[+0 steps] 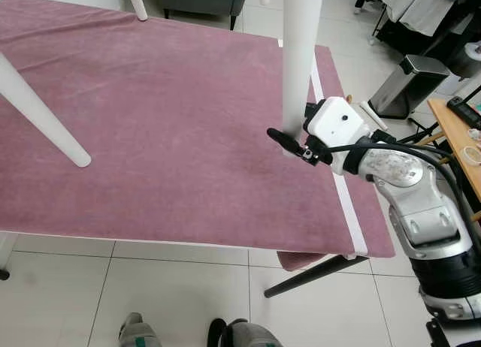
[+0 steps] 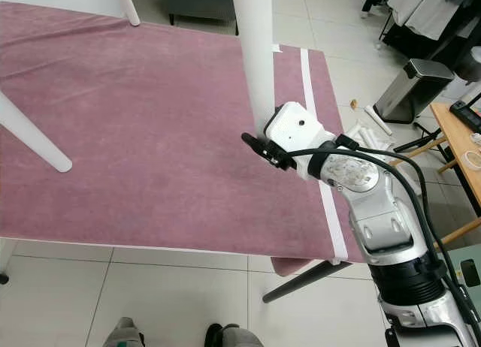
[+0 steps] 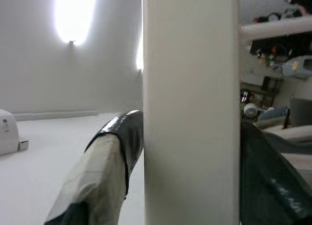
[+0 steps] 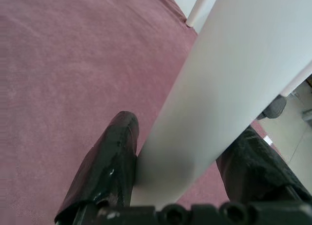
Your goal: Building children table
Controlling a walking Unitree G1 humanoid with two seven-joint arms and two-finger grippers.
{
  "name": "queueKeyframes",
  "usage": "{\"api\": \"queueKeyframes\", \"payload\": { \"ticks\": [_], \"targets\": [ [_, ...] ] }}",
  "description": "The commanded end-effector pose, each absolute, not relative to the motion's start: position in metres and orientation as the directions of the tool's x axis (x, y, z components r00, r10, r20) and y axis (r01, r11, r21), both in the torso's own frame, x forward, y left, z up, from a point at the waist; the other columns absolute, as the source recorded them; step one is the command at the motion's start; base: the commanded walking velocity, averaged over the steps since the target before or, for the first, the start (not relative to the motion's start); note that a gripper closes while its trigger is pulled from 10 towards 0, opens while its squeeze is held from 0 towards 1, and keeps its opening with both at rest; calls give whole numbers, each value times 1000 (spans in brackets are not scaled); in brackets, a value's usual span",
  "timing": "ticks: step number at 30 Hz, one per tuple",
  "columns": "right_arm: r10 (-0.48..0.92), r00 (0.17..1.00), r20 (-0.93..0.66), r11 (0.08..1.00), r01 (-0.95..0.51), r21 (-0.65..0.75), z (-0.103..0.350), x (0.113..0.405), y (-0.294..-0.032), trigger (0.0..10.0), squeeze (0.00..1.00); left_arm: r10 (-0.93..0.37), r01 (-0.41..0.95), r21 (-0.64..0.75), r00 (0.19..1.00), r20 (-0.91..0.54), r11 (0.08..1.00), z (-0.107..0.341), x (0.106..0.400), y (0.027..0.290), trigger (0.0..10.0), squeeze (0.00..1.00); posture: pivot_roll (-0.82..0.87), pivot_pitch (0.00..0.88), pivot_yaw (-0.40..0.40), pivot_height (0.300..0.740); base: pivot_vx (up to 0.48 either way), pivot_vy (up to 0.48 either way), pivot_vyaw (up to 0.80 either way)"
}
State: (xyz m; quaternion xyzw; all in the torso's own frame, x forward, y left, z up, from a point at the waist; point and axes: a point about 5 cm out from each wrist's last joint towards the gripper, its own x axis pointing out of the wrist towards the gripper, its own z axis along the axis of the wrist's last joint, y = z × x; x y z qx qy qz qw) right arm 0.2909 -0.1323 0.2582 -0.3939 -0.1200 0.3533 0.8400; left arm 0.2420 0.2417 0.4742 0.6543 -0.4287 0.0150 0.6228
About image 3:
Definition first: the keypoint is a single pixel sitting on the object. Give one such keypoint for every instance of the white box appliance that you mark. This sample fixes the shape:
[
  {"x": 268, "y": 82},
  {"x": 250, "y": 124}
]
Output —
[{"x": 7, "y": 132}]

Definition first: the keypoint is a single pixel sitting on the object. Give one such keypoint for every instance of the white round fan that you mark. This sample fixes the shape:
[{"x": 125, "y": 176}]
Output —
[{"x": 250, "y": 109}]

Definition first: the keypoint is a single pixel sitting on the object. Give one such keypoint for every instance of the light blue plastic container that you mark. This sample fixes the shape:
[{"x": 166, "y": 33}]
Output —
[{"x": 297, "y": 66}]

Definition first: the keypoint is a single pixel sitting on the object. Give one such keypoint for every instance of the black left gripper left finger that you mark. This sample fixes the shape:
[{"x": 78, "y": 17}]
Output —
[{"x": 102, "y": 166}]

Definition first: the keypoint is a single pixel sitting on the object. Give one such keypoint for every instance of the white plastic children table top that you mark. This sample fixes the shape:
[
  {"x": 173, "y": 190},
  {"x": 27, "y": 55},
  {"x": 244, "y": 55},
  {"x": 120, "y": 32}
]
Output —
[{"x": 192, "y": 108}]

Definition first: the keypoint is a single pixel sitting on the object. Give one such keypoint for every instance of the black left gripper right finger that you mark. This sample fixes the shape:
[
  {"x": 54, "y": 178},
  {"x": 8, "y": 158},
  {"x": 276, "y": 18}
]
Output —
[{"x": 270, "y": 183}]

